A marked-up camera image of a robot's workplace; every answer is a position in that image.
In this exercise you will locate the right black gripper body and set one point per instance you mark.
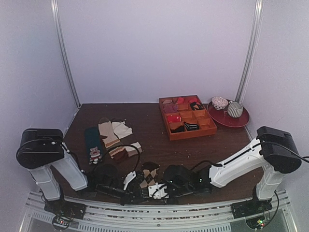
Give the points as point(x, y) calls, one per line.
point(146, 189)

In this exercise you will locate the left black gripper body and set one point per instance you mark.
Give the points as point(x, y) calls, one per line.
point(106, 191)

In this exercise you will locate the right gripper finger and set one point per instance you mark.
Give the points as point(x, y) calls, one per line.
point(170, 200)
point(144, 193)

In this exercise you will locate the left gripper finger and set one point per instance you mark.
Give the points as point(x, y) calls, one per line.
point(139, 179)
point(130, 199)

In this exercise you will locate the brown argyle sock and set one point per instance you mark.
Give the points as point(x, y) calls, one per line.
point(150, 172)

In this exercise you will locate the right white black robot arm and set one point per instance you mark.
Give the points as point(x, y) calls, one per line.
point(272, 149)

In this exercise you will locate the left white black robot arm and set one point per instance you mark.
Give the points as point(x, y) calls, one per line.
point(42, 149)

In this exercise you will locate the striped beige brown sock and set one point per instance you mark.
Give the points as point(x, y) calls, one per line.
point(119, 149)

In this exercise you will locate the dark teal cartoon sock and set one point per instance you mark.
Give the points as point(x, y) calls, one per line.
point(93, 146)

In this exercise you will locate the black white striped rolled sock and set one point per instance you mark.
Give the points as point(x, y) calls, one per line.
point(191, 126)

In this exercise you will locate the purple rolled sock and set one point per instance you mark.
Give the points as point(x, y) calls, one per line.
point(170, 108)

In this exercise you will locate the wooden compartment tray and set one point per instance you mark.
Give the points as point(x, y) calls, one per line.
point(177, 131)

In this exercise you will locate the black red rolled sock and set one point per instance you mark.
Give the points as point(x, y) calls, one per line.
point(196, 106)

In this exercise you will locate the red round plate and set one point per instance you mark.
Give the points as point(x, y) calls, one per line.
point(223, 118)

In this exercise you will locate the dotted white bowl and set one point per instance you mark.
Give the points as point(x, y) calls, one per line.
point(219, 103)

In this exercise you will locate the striped white cup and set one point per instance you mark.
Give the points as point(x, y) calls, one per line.
point(235, 109)

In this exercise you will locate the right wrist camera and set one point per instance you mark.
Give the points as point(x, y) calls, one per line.
point(177, 175)

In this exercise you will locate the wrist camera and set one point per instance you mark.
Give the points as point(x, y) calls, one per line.
point(177, 175)
point(105, 174)

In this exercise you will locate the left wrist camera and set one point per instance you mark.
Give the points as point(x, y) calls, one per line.
point(105, 174)

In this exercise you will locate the aluminium front rail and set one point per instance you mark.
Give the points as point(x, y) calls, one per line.
point(207, 217)

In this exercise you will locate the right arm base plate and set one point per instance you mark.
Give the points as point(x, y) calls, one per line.
point(250, 207)

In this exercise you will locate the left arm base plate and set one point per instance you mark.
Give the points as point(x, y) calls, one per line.
point(65, 208)

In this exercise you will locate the left aluminium frame post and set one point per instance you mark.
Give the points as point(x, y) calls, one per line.
point(64, 55)

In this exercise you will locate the aluminium frame post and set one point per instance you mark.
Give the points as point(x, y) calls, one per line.
point(253, 42)
point(64, 55)

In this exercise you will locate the right aluminium frame post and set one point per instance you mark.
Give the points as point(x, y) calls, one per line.
point(253, 42)

